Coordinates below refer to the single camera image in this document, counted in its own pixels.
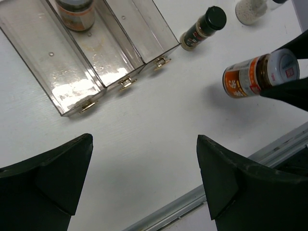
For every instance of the right white salt shaker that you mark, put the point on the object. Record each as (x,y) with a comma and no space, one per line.
(249,11)

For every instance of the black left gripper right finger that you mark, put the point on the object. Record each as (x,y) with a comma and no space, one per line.
(243,195)

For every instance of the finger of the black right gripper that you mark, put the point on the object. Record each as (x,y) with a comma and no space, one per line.
(298,46)
(294,93)

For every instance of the middle clear organizer bin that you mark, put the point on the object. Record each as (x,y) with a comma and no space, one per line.
(108,48)

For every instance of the small black-cap spice bottle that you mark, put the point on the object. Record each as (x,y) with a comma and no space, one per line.
(207,25)

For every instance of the brown jar white lid front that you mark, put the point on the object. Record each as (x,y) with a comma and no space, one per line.
(250,77)

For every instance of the aluminium table edge rail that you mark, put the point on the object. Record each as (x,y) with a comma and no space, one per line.
(271,156)

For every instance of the brown jar white lid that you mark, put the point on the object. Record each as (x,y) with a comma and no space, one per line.
(250,77)
(77,15)

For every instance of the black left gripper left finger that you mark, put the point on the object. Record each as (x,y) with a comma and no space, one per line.
(42,193)

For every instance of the left clear organizer bin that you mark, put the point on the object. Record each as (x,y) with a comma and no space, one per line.
(53,56)

